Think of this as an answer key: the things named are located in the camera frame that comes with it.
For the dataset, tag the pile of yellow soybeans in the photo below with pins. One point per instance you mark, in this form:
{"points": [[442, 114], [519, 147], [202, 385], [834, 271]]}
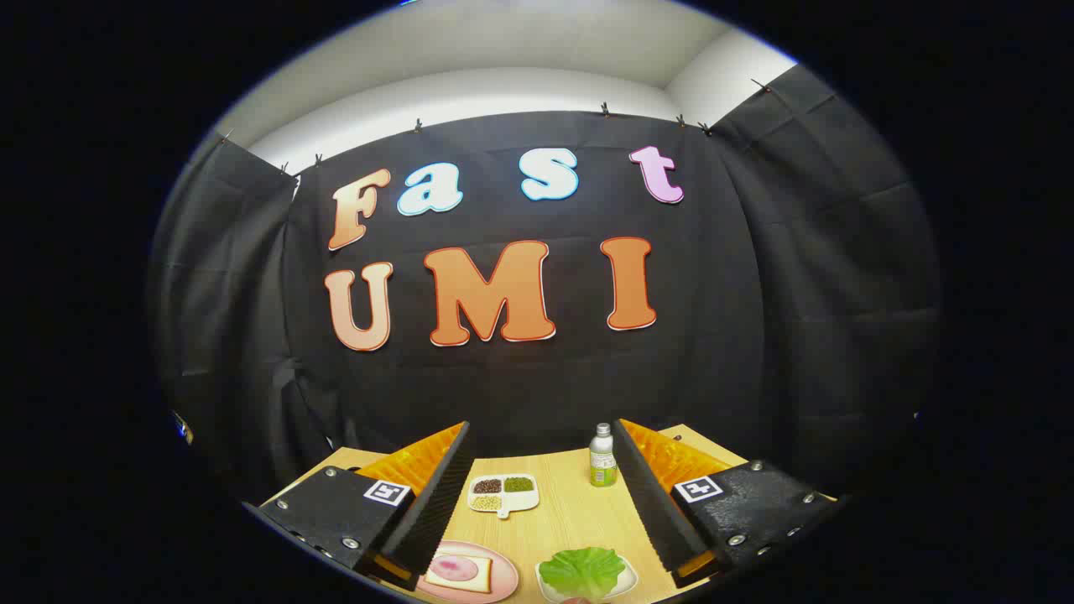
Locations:
{"points": [[487, 502]]}

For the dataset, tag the white square plate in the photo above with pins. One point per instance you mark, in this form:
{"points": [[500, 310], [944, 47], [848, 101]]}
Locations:
{"points": [[629, 579]]}

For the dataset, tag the pink ham slice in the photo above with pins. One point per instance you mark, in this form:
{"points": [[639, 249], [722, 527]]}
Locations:
{"points": [[453, 569]]}

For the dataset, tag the pink round plate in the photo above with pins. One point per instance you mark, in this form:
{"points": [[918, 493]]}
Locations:
{"points": [[505, 579]]}

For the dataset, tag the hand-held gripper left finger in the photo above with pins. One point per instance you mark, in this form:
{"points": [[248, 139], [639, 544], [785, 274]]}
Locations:
{"points": [[436, 495]]}

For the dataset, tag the pile of green beans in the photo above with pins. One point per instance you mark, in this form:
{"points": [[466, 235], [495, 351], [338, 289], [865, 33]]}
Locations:
{"points": [[518, 484]]}

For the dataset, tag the pile of dark red beans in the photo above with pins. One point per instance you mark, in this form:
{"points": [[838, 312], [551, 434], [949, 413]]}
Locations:
{"points": [[487, 486]]}

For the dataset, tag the white divided dish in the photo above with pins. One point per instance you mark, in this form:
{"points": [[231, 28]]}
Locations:
{"points": [[524, 502]]}

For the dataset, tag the green lettuce leaf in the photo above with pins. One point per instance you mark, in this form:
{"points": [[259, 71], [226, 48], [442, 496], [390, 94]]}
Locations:
{"points": [[579, 570]]}

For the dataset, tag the white bread slice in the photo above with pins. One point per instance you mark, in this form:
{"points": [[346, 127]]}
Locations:
{"points": [[482, 580]]}

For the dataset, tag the silver bottle with green label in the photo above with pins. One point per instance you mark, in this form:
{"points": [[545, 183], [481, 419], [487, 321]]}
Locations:
{"points": [[602, 457]]}

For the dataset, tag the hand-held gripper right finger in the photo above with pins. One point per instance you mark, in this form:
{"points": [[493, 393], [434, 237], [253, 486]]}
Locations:
{"points": [[650, 495]]}

